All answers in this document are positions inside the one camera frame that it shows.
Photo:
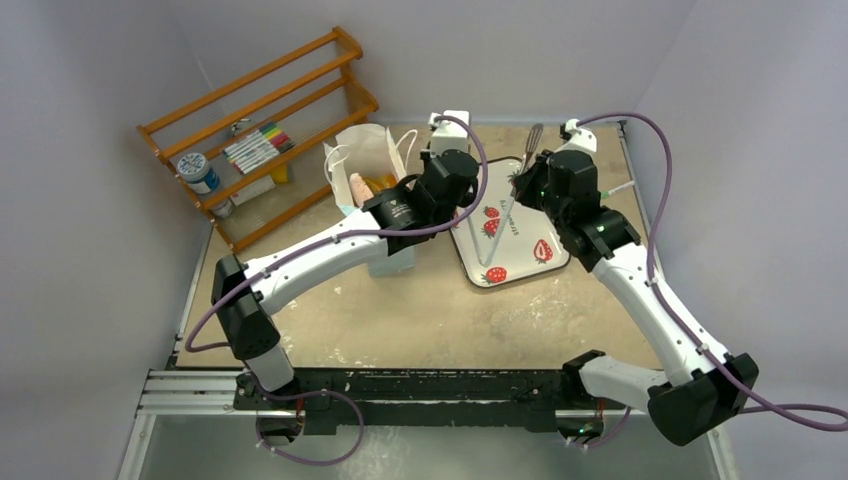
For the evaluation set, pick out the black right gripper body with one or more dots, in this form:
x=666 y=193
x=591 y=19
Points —
x=532 y=178

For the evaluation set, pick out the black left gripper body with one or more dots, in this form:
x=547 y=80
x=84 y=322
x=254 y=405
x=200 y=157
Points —
x=446 y=217

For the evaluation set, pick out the light blue paper bag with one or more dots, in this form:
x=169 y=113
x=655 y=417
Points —
x=370 y=151

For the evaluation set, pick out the orange fake pastry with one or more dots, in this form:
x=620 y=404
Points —
x=379 y=183

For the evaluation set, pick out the white strawberry tray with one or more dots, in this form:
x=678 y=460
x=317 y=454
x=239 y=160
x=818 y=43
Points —
x=528 y=247

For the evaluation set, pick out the long fake bread loaf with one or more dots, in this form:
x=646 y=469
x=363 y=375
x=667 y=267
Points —
x=359 y=189

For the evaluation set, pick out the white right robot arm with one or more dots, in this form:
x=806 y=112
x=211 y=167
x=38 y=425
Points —
x=700 y=384

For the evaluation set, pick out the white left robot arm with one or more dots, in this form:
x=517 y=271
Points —
x=247 y=295

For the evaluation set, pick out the green capped marker pen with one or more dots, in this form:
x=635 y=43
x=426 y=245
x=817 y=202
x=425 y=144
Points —
x=618 y=189

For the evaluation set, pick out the yellow sponge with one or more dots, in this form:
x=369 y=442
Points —
x=281 y=174

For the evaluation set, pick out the small white box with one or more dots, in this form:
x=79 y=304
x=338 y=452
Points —
x=253 y=190

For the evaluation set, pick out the orange wooden shelf rack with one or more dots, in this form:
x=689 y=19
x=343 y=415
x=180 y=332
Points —
x=312 y=93

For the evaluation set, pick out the pack of coloured markers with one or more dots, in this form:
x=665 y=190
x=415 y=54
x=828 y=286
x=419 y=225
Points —
x=258 y=147

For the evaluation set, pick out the small clear bottle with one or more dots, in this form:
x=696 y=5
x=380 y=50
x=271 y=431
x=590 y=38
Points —
x=223 y=210

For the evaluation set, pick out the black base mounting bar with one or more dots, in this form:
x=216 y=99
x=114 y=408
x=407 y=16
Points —
x=325 y=398

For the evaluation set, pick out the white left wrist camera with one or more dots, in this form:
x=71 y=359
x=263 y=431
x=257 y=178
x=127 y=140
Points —
x=447 y=135

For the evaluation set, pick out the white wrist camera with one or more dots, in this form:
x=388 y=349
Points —
x=447 y=135
x=577 y=138

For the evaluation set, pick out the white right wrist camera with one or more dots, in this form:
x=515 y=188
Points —
x=577 y=138

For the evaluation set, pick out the aluminium rail frame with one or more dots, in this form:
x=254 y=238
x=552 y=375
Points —
x=186 y=427

